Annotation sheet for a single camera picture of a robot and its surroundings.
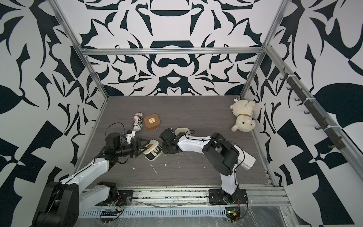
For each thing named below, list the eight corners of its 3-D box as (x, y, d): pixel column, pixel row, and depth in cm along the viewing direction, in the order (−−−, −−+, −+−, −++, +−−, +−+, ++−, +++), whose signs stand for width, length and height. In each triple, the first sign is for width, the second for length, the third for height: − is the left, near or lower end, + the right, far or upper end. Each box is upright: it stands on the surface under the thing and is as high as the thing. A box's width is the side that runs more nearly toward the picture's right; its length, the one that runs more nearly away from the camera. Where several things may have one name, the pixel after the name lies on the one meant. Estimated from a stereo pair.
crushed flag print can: (131, 132, 101) (130, 129, 98) (135, 115, 110) (134, 112, 107) (140, 132, 101) (139, 129, 98) (144, 115, 110) (143, 112, 107)
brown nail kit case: (143, 129, 102) (142, 127, 100) (145, 116, 110) (145, 113, 108) (159, 129, 102) (158, 127, 100) (160, 116, 110) (160, 113, 108)
